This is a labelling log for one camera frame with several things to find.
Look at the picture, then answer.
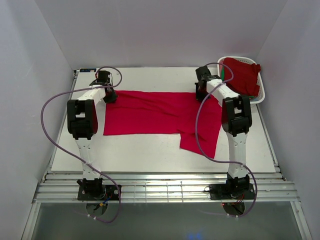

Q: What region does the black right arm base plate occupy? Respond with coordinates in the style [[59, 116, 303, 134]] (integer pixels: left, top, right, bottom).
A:
[[207, 183, 255, 200]]

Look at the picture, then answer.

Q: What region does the green t shirt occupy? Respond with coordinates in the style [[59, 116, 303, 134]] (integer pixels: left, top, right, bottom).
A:
[[220, 67, 225, 81]]

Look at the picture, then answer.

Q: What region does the white plastic laundry basket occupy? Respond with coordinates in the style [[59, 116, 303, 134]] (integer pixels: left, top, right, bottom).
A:
[[217, 56, 265, 104]]

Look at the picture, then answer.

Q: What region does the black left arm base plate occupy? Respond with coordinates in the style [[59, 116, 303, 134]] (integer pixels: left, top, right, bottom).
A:
[[77, 184, 122, 202]]

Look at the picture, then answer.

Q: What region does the blue label sticker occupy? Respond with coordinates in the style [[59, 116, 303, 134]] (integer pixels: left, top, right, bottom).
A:
[[79, 68, 97, 73]]

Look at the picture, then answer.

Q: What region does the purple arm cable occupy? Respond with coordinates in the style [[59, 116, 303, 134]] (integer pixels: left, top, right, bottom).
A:
[[194, 62, 258, 218], [40, 66, 123, 224]]

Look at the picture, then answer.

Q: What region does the dark red folded t shirt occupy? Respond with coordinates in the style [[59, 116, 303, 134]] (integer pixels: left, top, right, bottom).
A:
[[223, 57, 261, 97]]

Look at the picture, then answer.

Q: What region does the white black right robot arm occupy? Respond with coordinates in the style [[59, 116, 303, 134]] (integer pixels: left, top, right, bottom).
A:
[[195, 65, 255, 200]]

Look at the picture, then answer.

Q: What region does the bright red t shirt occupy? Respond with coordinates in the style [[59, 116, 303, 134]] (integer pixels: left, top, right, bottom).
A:
[[103, 90, 222, 158]]

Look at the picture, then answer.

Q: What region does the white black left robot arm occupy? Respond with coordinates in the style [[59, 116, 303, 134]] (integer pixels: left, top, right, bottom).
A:
[[67, 70, 117, 200]]

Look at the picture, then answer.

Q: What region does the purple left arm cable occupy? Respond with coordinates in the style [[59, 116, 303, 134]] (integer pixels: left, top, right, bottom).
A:
[[40, 66, 123, 224]]

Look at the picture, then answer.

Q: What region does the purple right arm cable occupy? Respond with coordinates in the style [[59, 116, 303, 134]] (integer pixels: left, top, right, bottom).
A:
[[194, 62, 258, 218]]

